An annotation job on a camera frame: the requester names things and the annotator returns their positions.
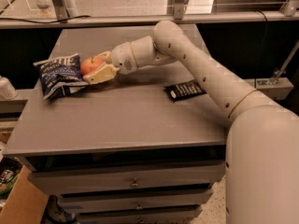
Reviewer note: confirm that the black snack bar wrapper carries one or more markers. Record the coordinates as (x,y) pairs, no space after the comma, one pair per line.
(184,90)

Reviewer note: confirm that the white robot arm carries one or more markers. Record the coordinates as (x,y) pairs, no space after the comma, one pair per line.
(262,148)

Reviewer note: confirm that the blue chip bag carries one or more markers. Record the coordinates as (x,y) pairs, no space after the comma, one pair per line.
(60,76)

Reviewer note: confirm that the green snack bag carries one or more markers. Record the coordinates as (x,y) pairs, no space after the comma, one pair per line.
(9,170)

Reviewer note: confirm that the bottom grey drawer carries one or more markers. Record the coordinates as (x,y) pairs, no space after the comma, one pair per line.
(166,215)

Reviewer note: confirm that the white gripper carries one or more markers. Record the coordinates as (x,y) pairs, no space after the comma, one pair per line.
(121,58)

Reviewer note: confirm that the top grey drawer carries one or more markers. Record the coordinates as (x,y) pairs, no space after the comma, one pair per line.
(128,177)

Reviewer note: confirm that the grey drawer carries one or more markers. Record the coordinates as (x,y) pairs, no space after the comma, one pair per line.
(136,201)
(128,177)
(166,215)

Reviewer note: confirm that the white cylinder object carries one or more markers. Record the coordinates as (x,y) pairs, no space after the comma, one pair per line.
(7,91)

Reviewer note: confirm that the grey metal rail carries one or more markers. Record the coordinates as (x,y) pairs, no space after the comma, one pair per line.
(84,21)

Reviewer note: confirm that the cardboard box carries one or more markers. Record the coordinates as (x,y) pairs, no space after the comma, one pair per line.
(25,203)

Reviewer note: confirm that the grey drawer cabinet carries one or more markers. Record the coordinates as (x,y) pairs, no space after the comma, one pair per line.
(127,122)

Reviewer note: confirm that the middle grey drawer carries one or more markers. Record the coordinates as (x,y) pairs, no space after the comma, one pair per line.
(136,201)

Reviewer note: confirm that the red apple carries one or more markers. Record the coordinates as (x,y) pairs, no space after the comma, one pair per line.
(89,65)

